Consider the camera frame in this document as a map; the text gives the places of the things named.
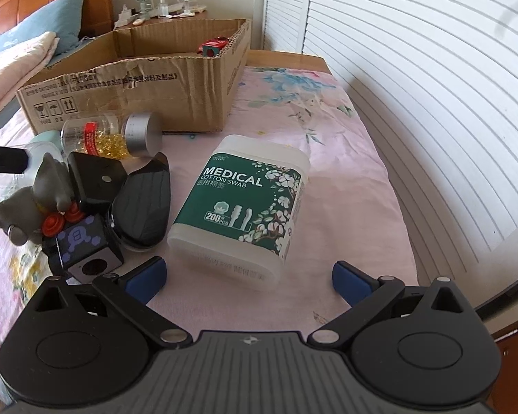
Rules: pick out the brown cardboard box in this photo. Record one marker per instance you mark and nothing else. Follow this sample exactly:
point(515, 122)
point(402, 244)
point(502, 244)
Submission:
point(177, 95)

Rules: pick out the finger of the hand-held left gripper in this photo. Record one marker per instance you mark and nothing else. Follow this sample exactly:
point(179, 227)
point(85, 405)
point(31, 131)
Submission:
point(2, 159)

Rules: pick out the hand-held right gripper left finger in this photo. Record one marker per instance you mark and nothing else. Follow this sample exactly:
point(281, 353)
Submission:
point(146, 278)

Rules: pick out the white green cotton swab box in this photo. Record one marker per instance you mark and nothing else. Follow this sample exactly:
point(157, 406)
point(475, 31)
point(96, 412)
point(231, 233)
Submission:
point(237, 207)

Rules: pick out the clear capsule bottle silver cap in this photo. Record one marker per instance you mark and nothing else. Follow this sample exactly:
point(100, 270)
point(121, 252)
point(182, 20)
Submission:
point(108, 133)

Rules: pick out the black cube purple print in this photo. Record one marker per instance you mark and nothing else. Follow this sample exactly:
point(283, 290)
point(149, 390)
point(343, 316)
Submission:
point(86, 246)

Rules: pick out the white louvered closet door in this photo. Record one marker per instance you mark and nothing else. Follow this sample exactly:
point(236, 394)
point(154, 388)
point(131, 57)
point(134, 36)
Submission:
point(287, 6)
point(414, 95)

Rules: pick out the blue pillow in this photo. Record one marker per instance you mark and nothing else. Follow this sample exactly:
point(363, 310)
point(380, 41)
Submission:
point(39, 21)

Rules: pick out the floral pink bedsheet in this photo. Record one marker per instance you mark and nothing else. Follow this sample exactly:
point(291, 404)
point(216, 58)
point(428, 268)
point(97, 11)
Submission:
point(328, 159)

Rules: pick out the red toy car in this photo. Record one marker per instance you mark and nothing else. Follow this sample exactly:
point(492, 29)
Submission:
point(213, 47)

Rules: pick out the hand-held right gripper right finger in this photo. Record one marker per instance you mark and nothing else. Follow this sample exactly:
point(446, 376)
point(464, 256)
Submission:
point(349, 280)

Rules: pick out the clear spray bottle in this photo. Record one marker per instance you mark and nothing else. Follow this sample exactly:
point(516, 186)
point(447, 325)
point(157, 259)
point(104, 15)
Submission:
point(162, 5)

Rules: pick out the pink quilt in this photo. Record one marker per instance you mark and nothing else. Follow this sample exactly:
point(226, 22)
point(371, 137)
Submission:
point(13, 69)

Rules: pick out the red orange toy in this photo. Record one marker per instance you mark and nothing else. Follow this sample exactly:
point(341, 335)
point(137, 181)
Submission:
point(54, 224)

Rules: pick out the grey elephant toy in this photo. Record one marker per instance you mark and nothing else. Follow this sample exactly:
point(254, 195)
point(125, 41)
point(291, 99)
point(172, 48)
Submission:
point(30, 207)

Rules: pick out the black power bank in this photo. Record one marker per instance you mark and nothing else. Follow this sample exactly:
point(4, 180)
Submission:
point(95, 181)

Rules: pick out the black computer mouse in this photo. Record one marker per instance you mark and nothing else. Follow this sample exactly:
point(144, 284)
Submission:
point(142, 207)

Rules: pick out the pale green toy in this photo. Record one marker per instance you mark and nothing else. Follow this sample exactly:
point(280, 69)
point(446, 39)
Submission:
point(43, 151)

